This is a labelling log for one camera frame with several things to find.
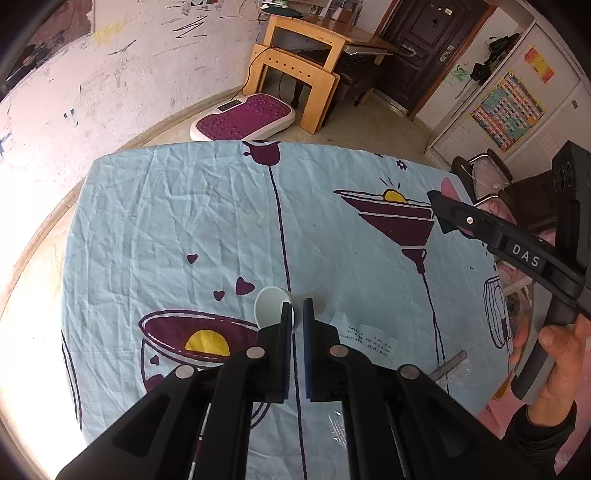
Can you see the wooden chair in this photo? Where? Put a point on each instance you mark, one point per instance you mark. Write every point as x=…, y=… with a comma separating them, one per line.
x=318, y=78

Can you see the dark brown door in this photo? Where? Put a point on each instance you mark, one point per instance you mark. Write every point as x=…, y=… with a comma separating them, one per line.
x=434, y=50

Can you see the wooden desk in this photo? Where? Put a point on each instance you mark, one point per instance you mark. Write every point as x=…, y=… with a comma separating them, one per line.
x=355, y=39

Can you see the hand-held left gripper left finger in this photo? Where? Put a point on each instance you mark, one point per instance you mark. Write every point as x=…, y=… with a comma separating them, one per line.
x=286, y=332

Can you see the light blue printed tablecloth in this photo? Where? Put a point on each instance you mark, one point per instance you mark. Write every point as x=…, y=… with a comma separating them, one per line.
x=184, y=207

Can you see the person's right hand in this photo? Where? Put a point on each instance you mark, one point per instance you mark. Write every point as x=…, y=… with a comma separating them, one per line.
x=570, y=364

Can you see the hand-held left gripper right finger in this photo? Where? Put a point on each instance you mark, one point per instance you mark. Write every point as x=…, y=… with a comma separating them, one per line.
x=308, y=332

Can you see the purple white vibration plate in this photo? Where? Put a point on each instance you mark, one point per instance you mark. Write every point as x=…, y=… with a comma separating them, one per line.
x=244, y=117

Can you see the brown chair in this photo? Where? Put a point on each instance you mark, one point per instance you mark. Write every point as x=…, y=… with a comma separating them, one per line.
x=531, y=194

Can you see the clear plastic wrapper with label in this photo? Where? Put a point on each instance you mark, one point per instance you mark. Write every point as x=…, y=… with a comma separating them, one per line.
x=364, y=337

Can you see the dark brown bench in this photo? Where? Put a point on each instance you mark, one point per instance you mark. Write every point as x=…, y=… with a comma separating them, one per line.
x=351, y=78

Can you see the pink chair cushion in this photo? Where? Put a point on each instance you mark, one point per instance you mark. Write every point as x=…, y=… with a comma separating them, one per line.
x=489, y=184

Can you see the grey metal rod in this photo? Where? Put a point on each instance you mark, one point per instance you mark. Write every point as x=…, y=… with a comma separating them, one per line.
x=450, y=364

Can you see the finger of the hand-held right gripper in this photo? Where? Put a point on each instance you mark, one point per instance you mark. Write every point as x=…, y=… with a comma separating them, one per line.
x=461, y=217

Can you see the person's right forearm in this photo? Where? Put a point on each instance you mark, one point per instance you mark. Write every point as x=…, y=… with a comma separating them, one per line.
x=540, y=443

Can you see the white cabinet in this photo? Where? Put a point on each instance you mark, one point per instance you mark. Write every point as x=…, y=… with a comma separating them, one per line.
x=558, y=106

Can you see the colourful wall poster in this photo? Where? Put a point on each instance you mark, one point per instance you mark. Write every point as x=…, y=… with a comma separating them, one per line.
x=508, y=110

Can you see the black bag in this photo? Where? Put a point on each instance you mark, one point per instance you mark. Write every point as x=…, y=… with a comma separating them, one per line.
x=494, y=55

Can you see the white paper cup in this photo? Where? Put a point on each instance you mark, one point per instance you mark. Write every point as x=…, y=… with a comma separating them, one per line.
x=270, y=307

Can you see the small yellow red poster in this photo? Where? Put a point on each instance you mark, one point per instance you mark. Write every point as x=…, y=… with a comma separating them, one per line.
x=539, y=64

